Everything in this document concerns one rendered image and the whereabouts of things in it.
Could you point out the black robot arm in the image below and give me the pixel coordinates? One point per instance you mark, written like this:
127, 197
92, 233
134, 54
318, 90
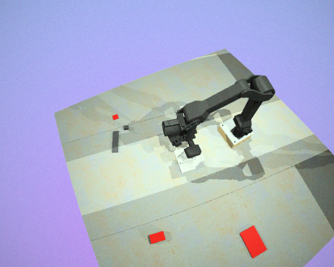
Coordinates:
196, 112

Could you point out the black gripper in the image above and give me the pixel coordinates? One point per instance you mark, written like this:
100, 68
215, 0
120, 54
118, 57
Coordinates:
193, 150

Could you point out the grey flat bar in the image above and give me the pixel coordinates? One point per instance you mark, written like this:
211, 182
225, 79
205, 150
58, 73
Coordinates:
115, 141

